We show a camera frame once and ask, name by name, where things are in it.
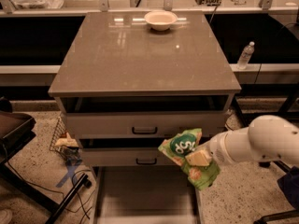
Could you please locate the grey drawer cabinet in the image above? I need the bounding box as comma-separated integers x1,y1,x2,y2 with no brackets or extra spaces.
48,10,242,179

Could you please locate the top drawer with black handle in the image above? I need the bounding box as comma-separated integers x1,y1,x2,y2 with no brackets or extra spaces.
57,95,233,139

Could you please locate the clear plastic water bottle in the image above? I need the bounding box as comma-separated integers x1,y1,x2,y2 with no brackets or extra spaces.
237,41,255,70

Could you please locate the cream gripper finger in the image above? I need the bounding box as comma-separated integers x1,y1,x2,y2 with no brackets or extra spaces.
185,149,212,167

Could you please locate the black floor cable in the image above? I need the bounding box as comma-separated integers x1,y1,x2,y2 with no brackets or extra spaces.
0,142,97,224

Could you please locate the wire basket with items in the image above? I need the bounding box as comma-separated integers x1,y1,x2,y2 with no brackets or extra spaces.
50,118,80,161

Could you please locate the green rice chip bag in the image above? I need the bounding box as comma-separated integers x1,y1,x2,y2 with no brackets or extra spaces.
158,128,220,190

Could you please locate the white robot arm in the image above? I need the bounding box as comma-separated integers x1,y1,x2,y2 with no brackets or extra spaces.
185,115,299,166

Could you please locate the black tray on stand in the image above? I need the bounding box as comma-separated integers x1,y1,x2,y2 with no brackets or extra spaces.
0,97,36,164

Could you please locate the blue tape cross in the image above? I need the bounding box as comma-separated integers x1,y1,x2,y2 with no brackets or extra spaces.
56,160,82,188

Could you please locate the black table leg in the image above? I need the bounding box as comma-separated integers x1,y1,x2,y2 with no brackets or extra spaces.
232,97,248,127

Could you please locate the middle drawer with black handle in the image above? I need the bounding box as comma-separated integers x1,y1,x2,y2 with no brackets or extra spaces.
79,138,174,167

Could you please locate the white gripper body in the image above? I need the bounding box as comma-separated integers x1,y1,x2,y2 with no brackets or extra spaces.
196,133,233,165

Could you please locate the white paper bowl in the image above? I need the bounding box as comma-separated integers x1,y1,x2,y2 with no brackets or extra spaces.
144,11,178,31

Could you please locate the black office chair base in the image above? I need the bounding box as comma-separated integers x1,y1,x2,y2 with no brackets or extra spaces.
252,161,299,224

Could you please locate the open bottom drawer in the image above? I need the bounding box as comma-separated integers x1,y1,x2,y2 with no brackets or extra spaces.
90,166,204,224

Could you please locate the drawer with black handle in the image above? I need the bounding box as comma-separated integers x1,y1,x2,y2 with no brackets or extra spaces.
79,138,174,167
57,95,233,139

